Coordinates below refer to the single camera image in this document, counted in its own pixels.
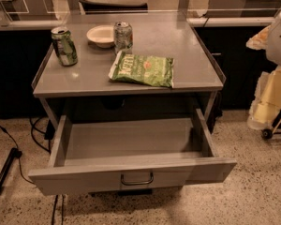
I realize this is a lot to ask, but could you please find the green jalapeno chip bag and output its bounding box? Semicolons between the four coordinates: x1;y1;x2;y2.
109;52;174;88

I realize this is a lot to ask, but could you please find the open grey top drawer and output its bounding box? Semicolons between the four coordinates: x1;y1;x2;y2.
28;110;236;195

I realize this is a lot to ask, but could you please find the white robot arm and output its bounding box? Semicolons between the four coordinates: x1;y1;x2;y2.
246;11;281;130

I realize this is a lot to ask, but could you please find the white paper bowl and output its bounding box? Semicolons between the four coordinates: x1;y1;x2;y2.
86;25;114;48

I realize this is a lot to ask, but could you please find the grey cabinet table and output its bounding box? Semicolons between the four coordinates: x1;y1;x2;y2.
34;12;225;128

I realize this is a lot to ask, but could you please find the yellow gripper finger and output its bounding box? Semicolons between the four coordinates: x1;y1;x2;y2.
247;66;281;130

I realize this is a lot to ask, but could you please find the metal drawer handle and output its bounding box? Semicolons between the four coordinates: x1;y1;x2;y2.
120;172;155;187

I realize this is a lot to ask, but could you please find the black floor stand bar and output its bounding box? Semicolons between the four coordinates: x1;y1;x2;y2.
0;148;22;190

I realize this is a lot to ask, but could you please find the black cable under drawer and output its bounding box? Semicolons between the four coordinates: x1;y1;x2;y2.
51;194;66;225

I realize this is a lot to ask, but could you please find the silver green soda can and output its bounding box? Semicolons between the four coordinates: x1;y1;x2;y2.
113;22;133;53

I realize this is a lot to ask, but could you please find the black floor cable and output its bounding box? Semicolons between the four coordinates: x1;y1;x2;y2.
0;115;54;186

